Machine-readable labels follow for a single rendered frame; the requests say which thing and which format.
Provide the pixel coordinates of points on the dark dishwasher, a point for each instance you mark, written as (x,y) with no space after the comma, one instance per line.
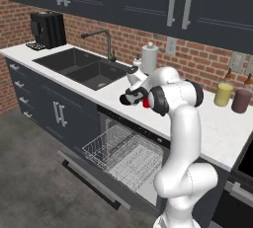
(131,121)

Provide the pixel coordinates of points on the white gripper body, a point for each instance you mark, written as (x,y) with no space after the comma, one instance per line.
(134,96)

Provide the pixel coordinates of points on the maroon cup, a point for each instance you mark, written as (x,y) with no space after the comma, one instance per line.
(241,101)

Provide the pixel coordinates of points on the black oven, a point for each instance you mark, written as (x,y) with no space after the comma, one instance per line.
(238,179)

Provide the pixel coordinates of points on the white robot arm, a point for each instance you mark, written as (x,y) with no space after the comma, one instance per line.
(184,133)

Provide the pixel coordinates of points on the grey wall outlet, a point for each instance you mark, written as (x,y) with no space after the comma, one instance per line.
(237,62)
(171,45)
(249,66)

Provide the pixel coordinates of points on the dark grey tap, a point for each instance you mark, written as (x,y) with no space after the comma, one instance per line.
(108,41)

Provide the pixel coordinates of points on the dark base cupboard door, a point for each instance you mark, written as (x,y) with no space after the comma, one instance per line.
(48,110)
(82,123)

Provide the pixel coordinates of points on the small white soap dispenser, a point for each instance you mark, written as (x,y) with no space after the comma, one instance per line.
(137,61)

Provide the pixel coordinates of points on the dishwasher door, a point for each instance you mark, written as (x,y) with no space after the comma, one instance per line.
(99,179)

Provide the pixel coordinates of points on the brown bottle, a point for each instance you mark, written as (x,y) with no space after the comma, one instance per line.
(228,75)
(248,80)

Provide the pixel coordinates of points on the white paper towel roll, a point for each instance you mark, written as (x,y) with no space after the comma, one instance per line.
(150,57)

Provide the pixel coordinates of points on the black coffee machine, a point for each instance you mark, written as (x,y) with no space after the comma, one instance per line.
(49,28)

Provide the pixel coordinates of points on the yellow cup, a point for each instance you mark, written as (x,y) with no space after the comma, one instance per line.
(223,94)

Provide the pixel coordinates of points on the dark drawer front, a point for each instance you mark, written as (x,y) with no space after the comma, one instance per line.
(33,90)
(38,121)
(29,74)
(35,106)

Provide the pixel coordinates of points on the red cup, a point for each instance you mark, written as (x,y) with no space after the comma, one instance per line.
(146,104)

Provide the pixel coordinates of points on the black double sink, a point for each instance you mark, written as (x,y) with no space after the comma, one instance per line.
(82,67)

